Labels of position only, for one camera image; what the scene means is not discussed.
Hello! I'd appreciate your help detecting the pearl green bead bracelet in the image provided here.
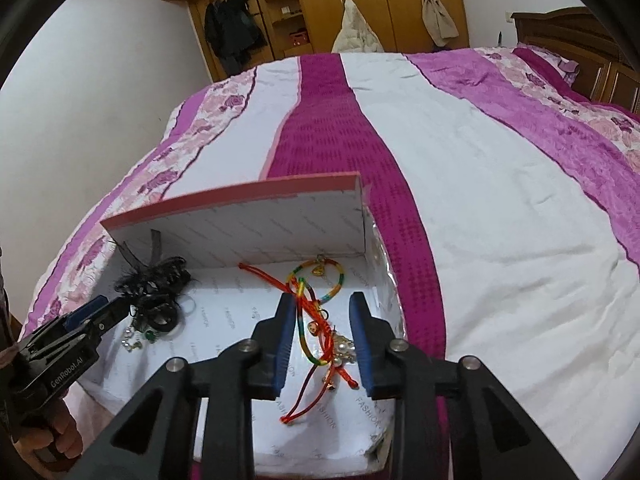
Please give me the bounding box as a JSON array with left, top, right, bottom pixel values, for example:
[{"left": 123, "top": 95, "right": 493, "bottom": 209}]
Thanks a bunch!
[{"left": 119, "top": 311, "right": 158, "bottom": 354}]

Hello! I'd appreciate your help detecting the black ribbon hair claw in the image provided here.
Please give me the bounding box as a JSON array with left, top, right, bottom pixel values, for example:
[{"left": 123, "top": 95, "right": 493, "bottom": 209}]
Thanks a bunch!
[{"left": 114, "top": 230, "right": 192, "bottom": 335}]

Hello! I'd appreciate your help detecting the red cardboard box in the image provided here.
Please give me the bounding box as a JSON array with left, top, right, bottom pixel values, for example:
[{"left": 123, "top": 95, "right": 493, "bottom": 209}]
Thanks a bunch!
[{"left": 80, "top": 174, "right": 406, "bottom": 478}]

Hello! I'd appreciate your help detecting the gold pearl hair clip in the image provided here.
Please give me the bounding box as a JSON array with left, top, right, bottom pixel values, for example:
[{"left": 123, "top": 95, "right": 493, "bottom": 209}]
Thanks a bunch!
[{"left": 326, "top": 333, "right": 357, "bottom": 366}]

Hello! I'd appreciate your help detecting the red cord rainbow bracelet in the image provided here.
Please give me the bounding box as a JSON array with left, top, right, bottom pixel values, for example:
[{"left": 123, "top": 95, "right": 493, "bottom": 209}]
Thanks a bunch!
[{"left": 278, "top": 278, "right": 360, "bottom": 426}]

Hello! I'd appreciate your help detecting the red cord bracelet with bell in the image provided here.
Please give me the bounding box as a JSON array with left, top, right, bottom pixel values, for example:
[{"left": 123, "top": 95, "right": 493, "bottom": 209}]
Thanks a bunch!
[{"left": 237, "top": 253, "right": 346, "bottom": 311}]

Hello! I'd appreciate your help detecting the person's left hand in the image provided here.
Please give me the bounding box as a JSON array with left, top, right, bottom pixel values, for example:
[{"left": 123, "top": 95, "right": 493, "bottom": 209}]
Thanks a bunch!
[{"left": 12, "top": 399, "right": 84, "bottom": 479}]

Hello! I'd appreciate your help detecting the pink floral striped bedspread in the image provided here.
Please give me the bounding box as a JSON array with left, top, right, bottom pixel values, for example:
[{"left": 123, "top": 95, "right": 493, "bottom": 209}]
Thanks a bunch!
[{"left": 25, "top": 48, "right": 639, "bottom": 479}]

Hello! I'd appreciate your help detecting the black hanging coat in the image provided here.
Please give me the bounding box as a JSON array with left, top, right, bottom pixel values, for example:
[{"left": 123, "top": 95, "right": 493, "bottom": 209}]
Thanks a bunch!
[{"left": 204, "top": 0, "right": 268, "bottom": 76}]

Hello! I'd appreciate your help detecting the red box on shelf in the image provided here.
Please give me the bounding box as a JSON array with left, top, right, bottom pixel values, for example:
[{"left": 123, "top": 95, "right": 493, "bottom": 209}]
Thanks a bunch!
[{"left": 288, "top": 29, "right": 309, "bottom": 47}]

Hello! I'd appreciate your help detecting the cream puffy jacket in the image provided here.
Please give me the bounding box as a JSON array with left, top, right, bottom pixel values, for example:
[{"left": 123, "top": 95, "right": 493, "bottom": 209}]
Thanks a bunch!
[{"left": 331, "top": 0, "right": 384, "bottom": 53}]

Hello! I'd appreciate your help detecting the pink pillow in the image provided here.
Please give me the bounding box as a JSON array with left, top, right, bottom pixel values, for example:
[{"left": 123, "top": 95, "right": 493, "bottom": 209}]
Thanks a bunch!
[{"left": 518, "top": 44, "right": 579, "bottom": 86}]

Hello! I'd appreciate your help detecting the dark wooden headboard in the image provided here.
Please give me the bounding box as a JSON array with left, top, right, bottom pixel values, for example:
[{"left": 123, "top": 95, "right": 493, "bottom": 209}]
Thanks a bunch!
[{"left": 511, "top": 8, "right": 639, "bottom": 114}]

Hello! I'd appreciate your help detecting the beige hanging garment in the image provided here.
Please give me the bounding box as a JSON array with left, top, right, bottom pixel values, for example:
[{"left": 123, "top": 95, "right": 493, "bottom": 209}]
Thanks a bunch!
[{"left": 422, "top": 0, "right": 459, "bottom": 48}]

